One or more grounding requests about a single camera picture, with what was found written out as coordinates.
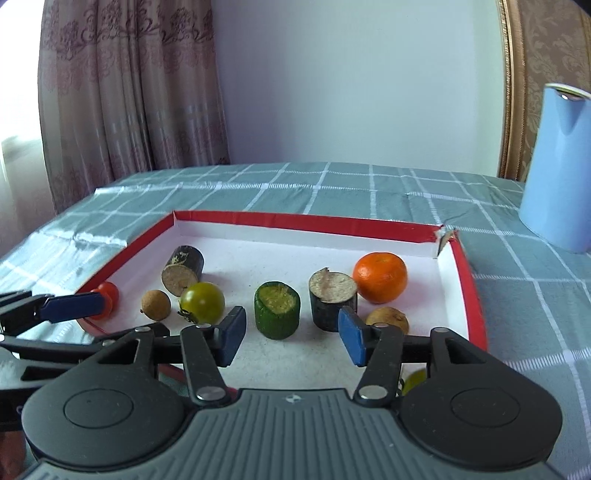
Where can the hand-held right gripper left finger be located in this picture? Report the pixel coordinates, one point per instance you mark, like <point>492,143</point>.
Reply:
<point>233,337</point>

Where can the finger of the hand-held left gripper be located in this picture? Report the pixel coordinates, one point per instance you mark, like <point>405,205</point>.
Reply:
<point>55,346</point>
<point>74,307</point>

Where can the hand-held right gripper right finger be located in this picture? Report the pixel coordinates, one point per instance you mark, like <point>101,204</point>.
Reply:
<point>351,339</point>

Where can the red cherry tomato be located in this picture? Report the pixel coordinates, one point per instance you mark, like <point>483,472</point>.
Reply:
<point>107,295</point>

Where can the dark sugarcane piece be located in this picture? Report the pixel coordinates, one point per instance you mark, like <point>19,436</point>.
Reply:
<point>333,300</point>
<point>182,270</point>

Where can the green tomato with stem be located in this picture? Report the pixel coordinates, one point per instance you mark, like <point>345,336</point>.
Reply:
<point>203,302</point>

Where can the brown longan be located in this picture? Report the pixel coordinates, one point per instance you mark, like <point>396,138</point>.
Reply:
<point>392,318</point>
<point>155,304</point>

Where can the green cucumber chunk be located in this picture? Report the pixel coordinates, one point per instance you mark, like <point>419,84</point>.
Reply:
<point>277,316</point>

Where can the red tray with white inside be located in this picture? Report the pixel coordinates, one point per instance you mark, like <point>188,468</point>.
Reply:
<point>286,251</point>

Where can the orange mandarin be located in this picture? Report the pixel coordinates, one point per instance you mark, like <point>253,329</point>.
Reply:
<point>380,277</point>

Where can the yellow green tomato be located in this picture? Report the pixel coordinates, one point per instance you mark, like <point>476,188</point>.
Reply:
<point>413,379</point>

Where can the pink patterned curtain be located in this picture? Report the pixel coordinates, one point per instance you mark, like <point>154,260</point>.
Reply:
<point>134,92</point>

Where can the light blue kettle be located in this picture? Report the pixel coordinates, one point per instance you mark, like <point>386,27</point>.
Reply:
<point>558,170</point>

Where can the gold framed damask panel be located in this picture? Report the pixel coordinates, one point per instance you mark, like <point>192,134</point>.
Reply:
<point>549,46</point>

